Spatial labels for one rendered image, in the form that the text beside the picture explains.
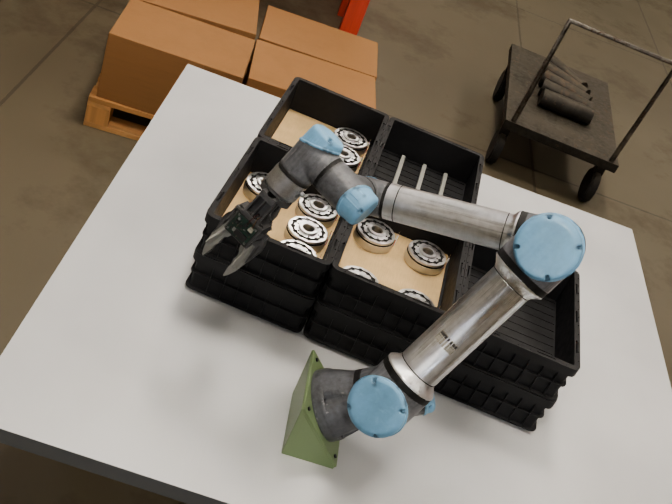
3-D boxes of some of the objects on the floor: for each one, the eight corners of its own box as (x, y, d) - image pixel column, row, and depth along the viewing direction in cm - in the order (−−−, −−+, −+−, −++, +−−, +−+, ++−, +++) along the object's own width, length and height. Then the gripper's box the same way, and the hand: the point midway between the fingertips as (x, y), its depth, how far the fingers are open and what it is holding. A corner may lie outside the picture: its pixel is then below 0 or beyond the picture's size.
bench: (574, 808, 222) (741, 671, 181) (-65, 612, 207) (-39, 415, 167) (539, 366, 351) (632, 229, 311) (144, 226, 337) (187, 63, 296)
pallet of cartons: (365, 122, 457) (396, 47, 432) (345, 219, 385) (381, 135, 360) (130, 35, 445) (148, -48, 420) (64, 117, 373) (80, 24, 348)
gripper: (248, 172, 172) (179, 249, 178) (293, 216, 172) (222, 293, 178) (262, 168, 180) (196, 242, 187) (305, 210, 180) (237, 283, 186)
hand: (218, 260), depth 185 cm, fingers open, 5 cm apart
